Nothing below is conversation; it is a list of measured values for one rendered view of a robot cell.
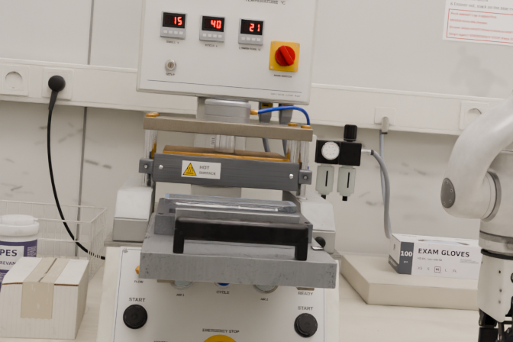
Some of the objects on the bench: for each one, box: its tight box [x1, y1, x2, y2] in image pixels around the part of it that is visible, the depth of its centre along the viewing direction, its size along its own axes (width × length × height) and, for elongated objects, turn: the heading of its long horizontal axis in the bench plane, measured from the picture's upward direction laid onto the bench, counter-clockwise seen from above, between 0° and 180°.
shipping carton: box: [0, 257, 89, 340], centre depth 125 cm, size 19×13×9 cm
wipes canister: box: [0, 215, 40, 292], centre depth 140 cm, size 9×9×15 cm
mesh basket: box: [0, 200, 108, 282], centre depth 163 cm, size 22×26×13 cm
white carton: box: [389, 233, 482, 280], centre depth 171 cm, size 12×23×7 cm
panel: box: [111, 247, 327, 342], centre depth 104 cm, size 2×30×19 cm
